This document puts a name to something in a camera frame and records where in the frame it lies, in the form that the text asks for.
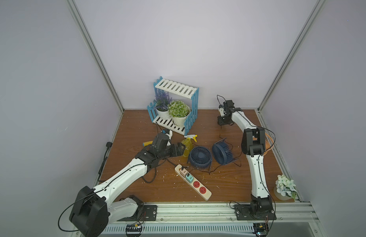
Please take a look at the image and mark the dark blue desk fan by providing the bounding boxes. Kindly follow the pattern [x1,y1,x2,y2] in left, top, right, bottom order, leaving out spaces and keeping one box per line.
[188,146,212,169]
[212,139,234,166]

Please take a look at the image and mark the orange desk fan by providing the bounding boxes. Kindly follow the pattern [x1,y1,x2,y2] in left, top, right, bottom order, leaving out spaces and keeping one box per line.
[264,133,274,155]

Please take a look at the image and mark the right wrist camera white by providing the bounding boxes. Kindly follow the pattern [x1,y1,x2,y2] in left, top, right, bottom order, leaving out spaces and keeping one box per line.
[218,106,225,117]

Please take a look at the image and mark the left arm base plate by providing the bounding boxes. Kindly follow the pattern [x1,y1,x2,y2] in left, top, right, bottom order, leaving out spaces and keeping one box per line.
[119,204,158,222]

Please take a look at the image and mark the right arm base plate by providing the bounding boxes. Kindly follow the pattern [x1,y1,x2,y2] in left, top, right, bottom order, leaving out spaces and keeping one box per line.
[233,204,276,221]

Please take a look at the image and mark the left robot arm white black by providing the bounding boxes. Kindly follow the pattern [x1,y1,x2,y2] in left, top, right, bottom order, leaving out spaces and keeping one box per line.
[69,129,186,237]

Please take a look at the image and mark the white flower potted plant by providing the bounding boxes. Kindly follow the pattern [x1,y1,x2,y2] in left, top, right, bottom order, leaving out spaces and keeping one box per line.
[274,175,298,200]

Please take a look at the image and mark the yellow spray bottle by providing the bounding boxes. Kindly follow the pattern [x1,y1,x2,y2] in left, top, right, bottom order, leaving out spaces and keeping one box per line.
[182,134,197,158]

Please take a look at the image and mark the blue white plant shelf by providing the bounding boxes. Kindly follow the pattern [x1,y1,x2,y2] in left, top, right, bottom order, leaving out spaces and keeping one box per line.
[147,77,199,135]

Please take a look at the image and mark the aluminium front rail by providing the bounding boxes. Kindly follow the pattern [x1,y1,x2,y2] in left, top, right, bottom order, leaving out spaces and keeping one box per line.
[73,202,320,223]

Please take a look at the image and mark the beige power strip red sockets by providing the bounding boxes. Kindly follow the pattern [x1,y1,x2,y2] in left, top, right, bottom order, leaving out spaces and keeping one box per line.
[174,164,212,201]

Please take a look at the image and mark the pink USB plug adapter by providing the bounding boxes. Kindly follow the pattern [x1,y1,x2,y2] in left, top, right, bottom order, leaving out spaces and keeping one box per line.
[179,167,188,177]

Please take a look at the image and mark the green potted plant white pot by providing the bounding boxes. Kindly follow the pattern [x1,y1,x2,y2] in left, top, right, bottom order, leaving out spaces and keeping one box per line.
[169,100,191,126]

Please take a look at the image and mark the green yellow garden trowel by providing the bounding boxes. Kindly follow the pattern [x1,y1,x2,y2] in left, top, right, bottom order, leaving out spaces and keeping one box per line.
[142,141,153,147]

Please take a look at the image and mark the purple lavender potted plant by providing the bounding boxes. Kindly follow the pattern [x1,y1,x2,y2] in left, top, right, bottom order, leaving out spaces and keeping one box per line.
[154,89,172,119]

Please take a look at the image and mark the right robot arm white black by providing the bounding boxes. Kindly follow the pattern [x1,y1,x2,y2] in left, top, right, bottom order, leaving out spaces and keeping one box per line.
[218,100,275,216]

